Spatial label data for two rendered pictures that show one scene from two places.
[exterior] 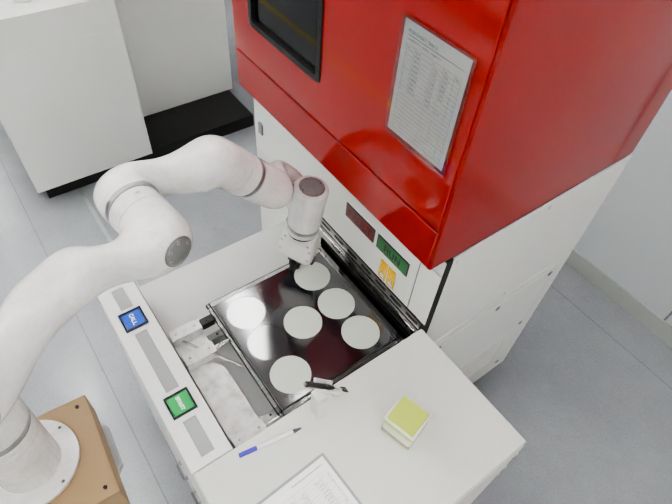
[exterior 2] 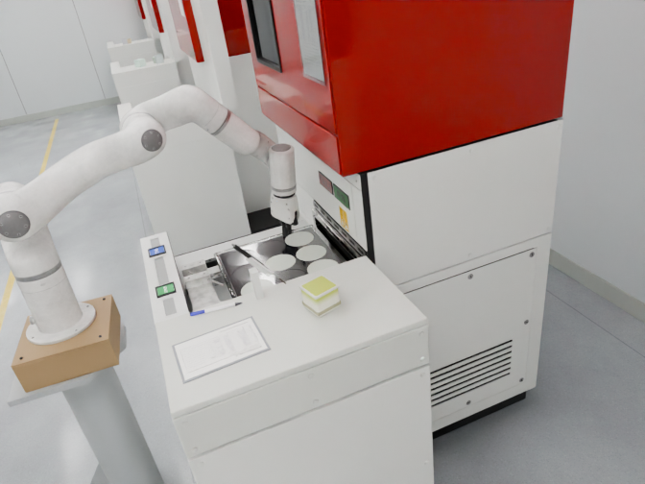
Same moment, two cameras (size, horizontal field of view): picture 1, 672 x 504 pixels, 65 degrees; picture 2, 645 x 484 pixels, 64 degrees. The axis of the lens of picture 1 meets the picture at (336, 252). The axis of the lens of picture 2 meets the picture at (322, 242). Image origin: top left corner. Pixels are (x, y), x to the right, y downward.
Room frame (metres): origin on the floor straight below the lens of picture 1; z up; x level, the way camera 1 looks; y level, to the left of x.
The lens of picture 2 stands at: (-0.52, -0.63, 1.76)
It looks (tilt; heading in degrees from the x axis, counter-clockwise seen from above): 29 degrees down; 23
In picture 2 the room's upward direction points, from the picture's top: 8 degrees counter-clockwise
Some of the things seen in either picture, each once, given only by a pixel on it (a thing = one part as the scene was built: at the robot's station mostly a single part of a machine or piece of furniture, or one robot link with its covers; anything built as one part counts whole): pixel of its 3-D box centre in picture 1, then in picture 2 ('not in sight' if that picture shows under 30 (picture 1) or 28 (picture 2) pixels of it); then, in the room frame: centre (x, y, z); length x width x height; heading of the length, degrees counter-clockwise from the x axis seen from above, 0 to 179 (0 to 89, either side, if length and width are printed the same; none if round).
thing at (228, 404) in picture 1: (216, 385); (203, 299); (0.57, 0.26, 0.87); 0.36 x 0.08 x 0.03; 40
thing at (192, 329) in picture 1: (185, 332); (193, 268); (0.69, 0.36, 0.89); 0.08 x 0.03 x 0.03; 130
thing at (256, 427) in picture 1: (249, 435); not in sight; (0.44, 0.15, 0.89); 0.08 x 0.03 x 0.03; 130
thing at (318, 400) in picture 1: (325, 394); (260, 274); (0.49, -0.01, 1.03); 0.06 x 0.04 x 0.13; 130
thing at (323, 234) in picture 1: (362, 284); (337, 243); (0.90, -0.08, 0.89); 0.44 x 0.02 x 0.10; 40
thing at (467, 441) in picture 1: (363, 469); (289, 342); (0.39, -0.11, 0.89); 0.62 x 0.35 x 0.14; 130
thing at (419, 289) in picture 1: (332, 212); (318, 190); (1.04, 0.02, 1.02); 0.82 x 0.03 x 0.40; 40
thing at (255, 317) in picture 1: (303, 322); (280, 262); (0.75, 0.07, 0.90); 0.34 x 0.34 x 0.01; 40
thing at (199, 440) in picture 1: (162, 375); (167, 289); (0.57, 0.39, 0.89); 0.55 x 0.09 x 0.14; 40
